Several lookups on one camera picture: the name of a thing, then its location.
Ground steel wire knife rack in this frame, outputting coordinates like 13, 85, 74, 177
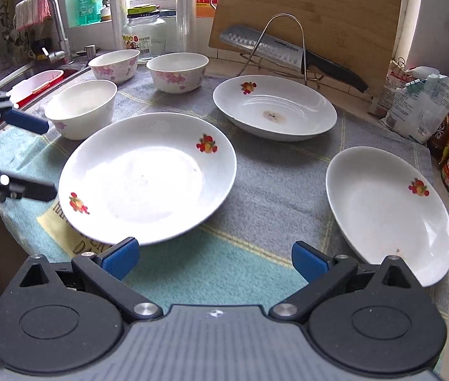
237, 13, 324, 90

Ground stained white plate fruit print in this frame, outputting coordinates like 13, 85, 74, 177
212, 75, 338, 142

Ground white bowl pink flowers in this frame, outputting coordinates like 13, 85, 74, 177
88, 49, 141, 85
146, 53, 206, 94
44, 79, 118, 141

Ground pink dish cloth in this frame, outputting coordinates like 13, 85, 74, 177
14, 0, 51, 32

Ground grey and teal checked towel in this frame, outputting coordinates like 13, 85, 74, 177
0, 63, 449, 326

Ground steel sink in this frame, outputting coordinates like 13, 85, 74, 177
0, 57, 92, 106

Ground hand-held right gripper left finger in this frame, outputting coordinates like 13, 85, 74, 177
18, 237, 164, 323

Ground white bag blue print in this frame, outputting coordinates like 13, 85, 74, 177
383, 73, 449, 144

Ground red and white drain basket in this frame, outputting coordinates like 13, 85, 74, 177
5, 69, 64, 109

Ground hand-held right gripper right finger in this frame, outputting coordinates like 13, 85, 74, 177
268, 241, 424, 323

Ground bamboo cutting board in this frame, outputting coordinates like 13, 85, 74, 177
208, 0, 404, 106

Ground red and white bag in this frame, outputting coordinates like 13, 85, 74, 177
369, 61, 412, 117

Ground steel kitchen faucet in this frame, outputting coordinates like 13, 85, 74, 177
30, 0, 75, 64

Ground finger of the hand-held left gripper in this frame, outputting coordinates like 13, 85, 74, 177
0, 140, 57, 227
0, 86, 50, 135

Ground thick plastic wrap roll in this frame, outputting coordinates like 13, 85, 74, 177
176, 0, 198, 54

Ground glass jar yellow black lid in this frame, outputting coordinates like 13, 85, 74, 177
121, 4, 168, 64

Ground kitchen knife black handle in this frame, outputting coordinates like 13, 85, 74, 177
219, 25, 369, 94

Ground thin plastic wrap roll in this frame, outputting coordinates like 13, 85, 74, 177
108, 0, 127, 52

